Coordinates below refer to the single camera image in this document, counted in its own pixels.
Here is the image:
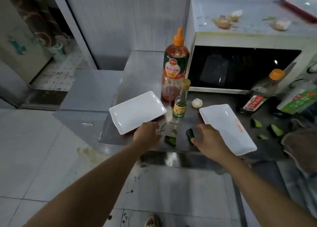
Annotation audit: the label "person's right hand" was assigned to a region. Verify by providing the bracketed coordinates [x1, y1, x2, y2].
[190, 124, 233, 162]

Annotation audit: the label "person's left hand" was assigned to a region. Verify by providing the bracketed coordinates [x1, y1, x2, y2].
[133, 121, 163, 151]

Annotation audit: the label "white microwave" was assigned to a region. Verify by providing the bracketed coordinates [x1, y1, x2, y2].
[184, 0, 317, 95]

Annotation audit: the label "person's left forearm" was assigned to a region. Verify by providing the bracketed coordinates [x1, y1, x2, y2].
[23, 140, 152, 227]

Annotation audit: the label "person's right forearm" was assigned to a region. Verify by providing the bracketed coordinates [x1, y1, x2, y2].
[218, 150, 317, 227]

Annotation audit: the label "stainless steel table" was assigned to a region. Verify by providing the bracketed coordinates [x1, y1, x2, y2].
[99, 50, 317, 162]

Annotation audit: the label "person's left beige sandal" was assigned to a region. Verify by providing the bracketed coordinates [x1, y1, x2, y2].
[144, 214, 161, 227]

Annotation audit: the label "brown cleaning cloth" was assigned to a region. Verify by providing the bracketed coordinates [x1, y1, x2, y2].
[281, 119, 317, 176]

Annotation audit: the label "white rectangular plate orange print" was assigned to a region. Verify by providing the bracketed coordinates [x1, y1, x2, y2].
[199, 104, 258, 156]
[278, 0, 317, 21]

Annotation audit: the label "plain white rectangular plate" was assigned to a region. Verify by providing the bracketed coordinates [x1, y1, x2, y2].
[109, 91, 167, 135]

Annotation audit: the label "small green glass bottle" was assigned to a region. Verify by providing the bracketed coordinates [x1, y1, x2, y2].
[172, 78, 192, 119]

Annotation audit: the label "dark sauce bottle orange cap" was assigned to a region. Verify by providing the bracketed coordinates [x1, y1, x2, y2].
[236, 69, 286, 115]

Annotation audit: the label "red sauce bottle orange cap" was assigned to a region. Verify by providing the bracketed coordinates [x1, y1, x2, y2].
[161, 28, 190, 104]

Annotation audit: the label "clear bottle green label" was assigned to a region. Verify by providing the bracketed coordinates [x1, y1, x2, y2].
[276, 80, 317, 116]

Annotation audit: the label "pale green plastic basket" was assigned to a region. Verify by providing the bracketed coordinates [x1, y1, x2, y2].
[48, 41, 68, 62]

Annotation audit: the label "white chest freezer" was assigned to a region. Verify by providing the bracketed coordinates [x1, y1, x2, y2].
[0, 0, 53, 106]

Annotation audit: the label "dark swirl patterned curtain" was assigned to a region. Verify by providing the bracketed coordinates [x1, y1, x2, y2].
[4, 0, 63, 47]

